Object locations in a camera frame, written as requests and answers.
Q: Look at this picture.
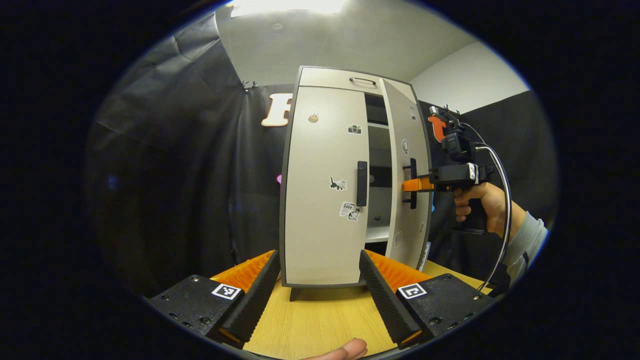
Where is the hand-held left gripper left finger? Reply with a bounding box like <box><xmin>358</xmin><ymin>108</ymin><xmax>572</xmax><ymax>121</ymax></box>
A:
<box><xmin>149</xmin><ymin>250</ymin><xmax>282</xmax><ymax>349</ymax></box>

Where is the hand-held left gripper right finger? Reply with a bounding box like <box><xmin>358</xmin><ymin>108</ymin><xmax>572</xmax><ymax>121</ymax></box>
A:
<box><xmin>359</xmin><ymin>250</ymin><xmax>496</xmax><ymax>349</ymax></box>

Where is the white shoe cabinet door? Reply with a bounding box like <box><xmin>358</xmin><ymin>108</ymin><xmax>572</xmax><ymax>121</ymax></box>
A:
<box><xmin>282</xmin><ymin>86</ymin><xmax>371</xmax><ymax>287</ymax></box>
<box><xmin>378</xmin><ymin>77</ymin><xmax>433</xmax><ymax>271</ymax></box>

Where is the white double-door shoe cabinet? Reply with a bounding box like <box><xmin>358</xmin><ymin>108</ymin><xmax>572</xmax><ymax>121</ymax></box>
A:
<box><xmin>279</xmin><ymin>65</ymin><xmax>435</xmax><ymax>301</ymax></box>

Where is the white cabinet drawer front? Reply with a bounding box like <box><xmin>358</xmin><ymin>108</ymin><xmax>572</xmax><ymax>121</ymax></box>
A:
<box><xmin>299</xmin><ymin>66</ymin><xmax>417</xmax><ymax>101</ymax></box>

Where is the grey cable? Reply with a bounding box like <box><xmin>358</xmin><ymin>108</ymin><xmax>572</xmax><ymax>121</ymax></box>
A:
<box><xmin>462</xmin><ymin>122</ymin><xmax>513</xmax><ymax>293</ymax></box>

